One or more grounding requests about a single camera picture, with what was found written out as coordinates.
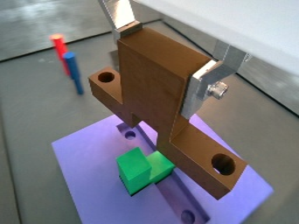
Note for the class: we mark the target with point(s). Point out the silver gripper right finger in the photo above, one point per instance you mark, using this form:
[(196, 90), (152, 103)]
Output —
[(205, 82)]

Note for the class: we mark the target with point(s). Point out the brown T-shaped block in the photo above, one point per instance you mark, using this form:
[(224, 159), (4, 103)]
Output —
[(144, 91)]

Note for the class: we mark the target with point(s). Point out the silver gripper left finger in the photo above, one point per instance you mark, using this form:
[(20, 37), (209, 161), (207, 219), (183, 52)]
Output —
[(120, 17)]

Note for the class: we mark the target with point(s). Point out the purple base board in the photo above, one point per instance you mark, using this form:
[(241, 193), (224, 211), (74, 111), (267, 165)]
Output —
[(172, 200)]

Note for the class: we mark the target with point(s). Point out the red hexagonal peg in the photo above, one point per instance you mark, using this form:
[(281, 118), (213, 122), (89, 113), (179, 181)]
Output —
[(60, 48)]

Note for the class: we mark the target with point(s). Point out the green block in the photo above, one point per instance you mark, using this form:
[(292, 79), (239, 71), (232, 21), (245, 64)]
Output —
[(141, 170)]

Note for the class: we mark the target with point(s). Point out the blue hexagonal peg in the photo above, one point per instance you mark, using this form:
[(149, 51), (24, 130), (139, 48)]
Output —
[(69, 57)]

